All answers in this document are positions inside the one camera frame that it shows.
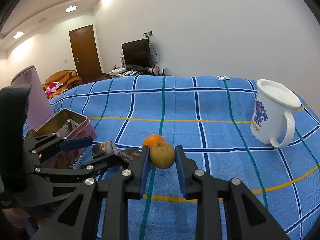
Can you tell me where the pink metal tin tray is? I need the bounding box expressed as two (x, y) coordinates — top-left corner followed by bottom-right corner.
(36, 109), (97, 169)

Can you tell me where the orange leather armchair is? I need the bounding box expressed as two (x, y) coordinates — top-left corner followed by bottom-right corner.
(42, 70), (84, 91)

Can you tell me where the dark mangosteen fruit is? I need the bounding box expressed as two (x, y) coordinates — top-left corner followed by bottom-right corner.
(118, 148), (141, 164)

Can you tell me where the black television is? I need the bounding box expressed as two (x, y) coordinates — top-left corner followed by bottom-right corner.
(121, 38), (152, 68)

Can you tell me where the small orange tangerine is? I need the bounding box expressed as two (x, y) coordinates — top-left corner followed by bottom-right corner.
(142, 134), (165, 149)

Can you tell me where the pink electric kettle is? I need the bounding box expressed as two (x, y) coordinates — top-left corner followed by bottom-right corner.
(10, 65), (54, 131)

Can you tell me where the white printed mug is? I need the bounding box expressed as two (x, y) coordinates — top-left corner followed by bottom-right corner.
(251, 79), (301, 149)

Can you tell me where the pink floral cushion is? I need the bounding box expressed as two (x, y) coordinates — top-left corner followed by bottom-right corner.
(44, 82), (63, 96)

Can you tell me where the white TV stand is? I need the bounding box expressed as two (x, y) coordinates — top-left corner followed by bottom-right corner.
(109, 66), (168, 78)

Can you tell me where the blue plaid tablecloth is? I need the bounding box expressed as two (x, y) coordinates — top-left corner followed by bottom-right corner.
(22, 74), (320, 240)

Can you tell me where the brown wooden door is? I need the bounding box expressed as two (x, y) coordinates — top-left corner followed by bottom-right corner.
(69, 25), (102, 83)

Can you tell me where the small green-brown fruit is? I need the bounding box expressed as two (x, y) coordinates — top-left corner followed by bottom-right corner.
(150, 141), (176, 169)

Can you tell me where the brown striped shell piece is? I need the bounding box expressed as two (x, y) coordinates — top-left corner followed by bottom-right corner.
(92, 141), (118, 159)

